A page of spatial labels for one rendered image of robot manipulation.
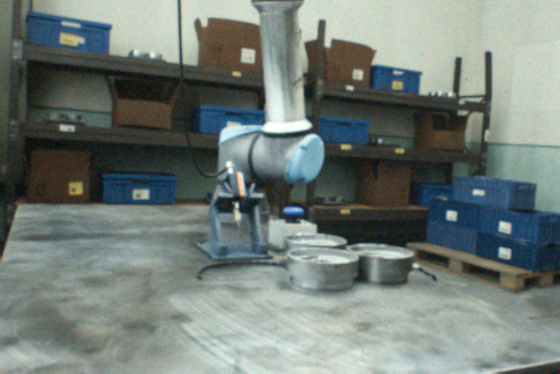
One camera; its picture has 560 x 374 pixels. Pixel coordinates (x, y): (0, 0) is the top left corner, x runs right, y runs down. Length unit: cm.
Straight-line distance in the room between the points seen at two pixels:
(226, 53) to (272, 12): 324
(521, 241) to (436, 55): 239
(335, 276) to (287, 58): 60
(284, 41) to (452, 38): 504
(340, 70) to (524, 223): 195
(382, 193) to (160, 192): 194
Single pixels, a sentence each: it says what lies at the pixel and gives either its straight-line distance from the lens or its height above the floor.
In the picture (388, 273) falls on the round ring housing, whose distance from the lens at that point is 85.
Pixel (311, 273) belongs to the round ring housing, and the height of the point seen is 82.
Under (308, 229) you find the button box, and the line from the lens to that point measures 108.
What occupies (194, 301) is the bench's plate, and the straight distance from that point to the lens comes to 73.
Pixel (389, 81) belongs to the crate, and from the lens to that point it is 510.
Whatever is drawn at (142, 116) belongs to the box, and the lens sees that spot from 428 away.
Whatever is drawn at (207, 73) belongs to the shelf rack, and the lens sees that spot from 434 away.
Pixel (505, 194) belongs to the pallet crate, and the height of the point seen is 69.
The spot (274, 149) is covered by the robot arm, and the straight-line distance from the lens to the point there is 127.
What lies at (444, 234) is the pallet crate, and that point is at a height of 26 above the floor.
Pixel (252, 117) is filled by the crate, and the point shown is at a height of 116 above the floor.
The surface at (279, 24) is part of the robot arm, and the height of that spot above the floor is 125.
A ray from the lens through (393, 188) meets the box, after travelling 513.
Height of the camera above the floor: 101
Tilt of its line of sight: 3 degrees down
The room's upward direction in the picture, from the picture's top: 4 degrees clockwise
